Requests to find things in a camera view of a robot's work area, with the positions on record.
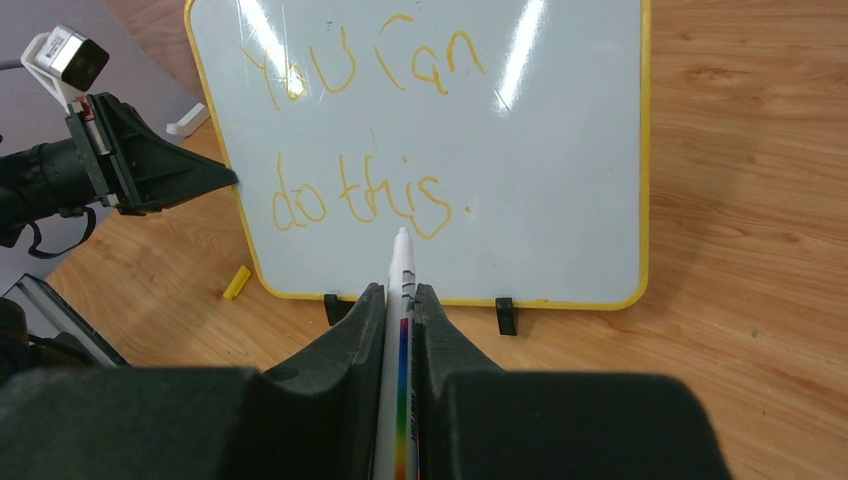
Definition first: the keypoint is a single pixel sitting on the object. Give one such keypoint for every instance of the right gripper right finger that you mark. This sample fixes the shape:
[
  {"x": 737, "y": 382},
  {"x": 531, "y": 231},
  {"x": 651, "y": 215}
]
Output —
[{"x": 477, "y": 420}]

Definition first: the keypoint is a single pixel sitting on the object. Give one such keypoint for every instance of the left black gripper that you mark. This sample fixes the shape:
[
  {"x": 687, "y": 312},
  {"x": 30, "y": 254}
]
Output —
[{"x": 129, "y": 166}]

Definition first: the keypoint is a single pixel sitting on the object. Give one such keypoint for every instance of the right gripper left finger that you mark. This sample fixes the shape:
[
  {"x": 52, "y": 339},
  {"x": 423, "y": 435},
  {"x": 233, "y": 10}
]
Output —
[{"x": 313, "y": 416}]

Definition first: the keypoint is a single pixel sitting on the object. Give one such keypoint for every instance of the white marker pen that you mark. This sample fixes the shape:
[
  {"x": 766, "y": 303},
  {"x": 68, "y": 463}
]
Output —
[{"x": 395, "y": 449}]

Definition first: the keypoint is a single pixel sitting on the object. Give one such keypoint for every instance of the yellow marker cap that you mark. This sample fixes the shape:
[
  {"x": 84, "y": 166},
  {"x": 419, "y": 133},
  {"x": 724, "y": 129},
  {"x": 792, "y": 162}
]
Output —
[{"x": 237, "y": 283}]

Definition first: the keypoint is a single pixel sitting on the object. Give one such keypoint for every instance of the yellow framed whiteboard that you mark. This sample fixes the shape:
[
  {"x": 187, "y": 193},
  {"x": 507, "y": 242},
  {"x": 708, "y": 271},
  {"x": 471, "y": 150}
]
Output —
[{"x": 510, "y": 138}]

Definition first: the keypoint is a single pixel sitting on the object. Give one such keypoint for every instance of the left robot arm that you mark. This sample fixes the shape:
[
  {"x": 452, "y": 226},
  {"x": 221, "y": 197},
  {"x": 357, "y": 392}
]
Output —
[{"x": 41, "y": 182}]

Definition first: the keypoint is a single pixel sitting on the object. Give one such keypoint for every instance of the white clothes rack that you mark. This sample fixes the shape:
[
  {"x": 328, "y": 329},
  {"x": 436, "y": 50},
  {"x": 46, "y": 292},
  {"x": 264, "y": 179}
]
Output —
[{"x": 190, "y": 122}]

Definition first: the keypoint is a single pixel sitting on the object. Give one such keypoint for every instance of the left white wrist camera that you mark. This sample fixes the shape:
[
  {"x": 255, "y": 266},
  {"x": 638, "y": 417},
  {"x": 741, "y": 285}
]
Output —
[{"x": 65, "y": 62}]

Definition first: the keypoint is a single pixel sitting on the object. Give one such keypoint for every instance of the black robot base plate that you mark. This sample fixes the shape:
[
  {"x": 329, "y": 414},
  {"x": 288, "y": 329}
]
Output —
[{"x": 42, "y": 334}]

